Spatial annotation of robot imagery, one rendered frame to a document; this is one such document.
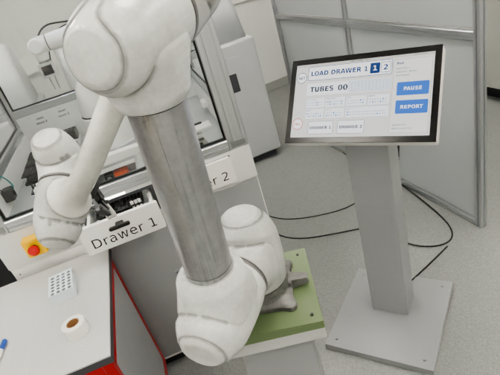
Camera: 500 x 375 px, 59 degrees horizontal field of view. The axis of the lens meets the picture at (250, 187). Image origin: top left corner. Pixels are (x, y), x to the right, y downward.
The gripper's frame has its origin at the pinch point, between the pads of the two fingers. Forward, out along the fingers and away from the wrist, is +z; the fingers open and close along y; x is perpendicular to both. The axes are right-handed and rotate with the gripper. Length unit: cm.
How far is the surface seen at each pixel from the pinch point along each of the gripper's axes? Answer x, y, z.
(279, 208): -79, 40, 152
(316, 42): -156, 127, 111
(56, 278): 28.4, -2.5, 22.3
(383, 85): -97, -5, -9
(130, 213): -4.2, 4.0, 13.9
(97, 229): 8.1, 4.2, 14.5
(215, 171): -38.7, 11.7, 24.2
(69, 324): 23.2, -25.5, 7.8
